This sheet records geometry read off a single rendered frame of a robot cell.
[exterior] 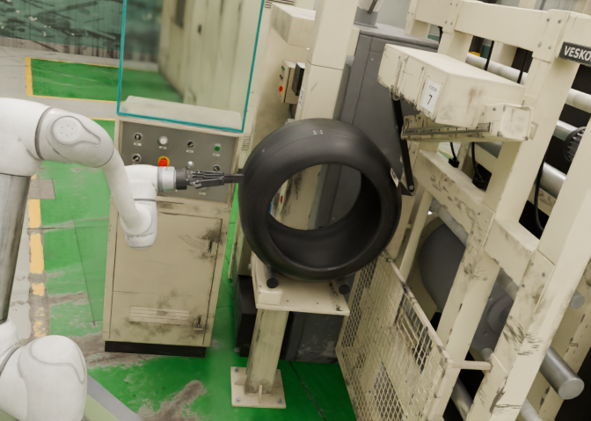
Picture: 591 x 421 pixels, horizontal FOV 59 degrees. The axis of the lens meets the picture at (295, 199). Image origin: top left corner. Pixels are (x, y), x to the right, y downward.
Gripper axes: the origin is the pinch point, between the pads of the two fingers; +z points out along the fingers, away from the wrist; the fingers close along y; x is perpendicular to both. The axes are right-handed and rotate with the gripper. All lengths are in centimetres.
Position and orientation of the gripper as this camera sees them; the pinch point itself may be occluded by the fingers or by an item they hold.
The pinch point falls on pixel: (233, 178)
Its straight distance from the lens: 189.6
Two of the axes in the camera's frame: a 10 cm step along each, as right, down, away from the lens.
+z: 9.9, -0.2, 1.4
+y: -1.4, -4.0, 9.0
